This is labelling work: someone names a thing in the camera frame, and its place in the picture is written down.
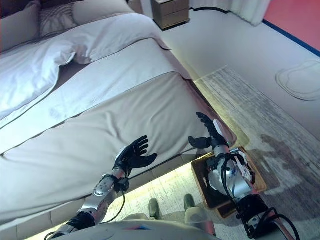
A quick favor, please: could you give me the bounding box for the right robot leg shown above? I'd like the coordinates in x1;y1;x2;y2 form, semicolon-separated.
183;194;216;236

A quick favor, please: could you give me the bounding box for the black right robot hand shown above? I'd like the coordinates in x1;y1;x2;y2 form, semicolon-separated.
187;111;231;151

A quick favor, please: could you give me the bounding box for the white textured blanket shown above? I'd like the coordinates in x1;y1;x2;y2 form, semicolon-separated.
0;37;194;131

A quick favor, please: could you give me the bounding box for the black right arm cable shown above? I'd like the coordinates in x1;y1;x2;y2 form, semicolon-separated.
221;153;301;240

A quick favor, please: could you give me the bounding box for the large beige pillow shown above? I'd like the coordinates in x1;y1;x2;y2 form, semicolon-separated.
71;0;134;26

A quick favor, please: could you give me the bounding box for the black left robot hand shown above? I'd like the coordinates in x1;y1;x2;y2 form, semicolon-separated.
111;135;159;176

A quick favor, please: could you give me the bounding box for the white duvet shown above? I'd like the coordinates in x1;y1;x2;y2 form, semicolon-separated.
0;13;171;121

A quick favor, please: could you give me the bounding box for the oval outlined floor mat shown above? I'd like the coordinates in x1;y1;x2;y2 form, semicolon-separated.
274;59;320;102

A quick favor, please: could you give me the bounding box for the grey streaked rug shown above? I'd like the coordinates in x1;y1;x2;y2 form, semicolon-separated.
104;65;320;240

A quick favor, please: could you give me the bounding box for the grey robot torso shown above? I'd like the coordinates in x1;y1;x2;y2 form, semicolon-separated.
82;216;216;240

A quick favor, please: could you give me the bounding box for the wooden nightstand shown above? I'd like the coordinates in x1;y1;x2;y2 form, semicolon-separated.
150;0;192;31

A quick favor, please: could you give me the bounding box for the patterned decorative pillow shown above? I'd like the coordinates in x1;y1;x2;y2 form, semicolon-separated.
38;3;78;39

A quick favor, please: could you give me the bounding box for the brown wicker basket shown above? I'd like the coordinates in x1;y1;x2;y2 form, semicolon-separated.
190;145;268;220

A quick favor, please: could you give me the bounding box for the beige bed cover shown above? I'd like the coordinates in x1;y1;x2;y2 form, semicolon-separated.
0;71;239;226

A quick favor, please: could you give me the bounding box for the tan upholstered bed base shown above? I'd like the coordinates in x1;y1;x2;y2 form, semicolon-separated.
0;151;214;236

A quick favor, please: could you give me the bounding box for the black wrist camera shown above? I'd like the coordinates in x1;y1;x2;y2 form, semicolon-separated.
114;177;131;193
205;156;221;174

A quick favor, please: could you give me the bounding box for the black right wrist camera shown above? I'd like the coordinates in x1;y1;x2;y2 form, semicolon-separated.
205;156;221;174

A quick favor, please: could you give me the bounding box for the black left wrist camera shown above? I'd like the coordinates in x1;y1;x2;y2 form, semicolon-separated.
114;177;131;193

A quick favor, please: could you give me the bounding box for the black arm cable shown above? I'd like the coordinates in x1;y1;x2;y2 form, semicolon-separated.
47;190;126;238
221;153;301;240

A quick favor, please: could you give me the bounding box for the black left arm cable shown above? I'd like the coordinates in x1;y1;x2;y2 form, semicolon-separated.
47;190;126;238

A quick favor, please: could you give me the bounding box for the white curtain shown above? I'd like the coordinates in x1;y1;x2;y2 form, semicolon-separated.
229;0;272;27

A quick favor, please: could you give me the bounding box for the plain beige side pillow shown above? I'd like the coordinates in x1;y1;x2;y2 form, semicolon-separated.
0;0;43;53

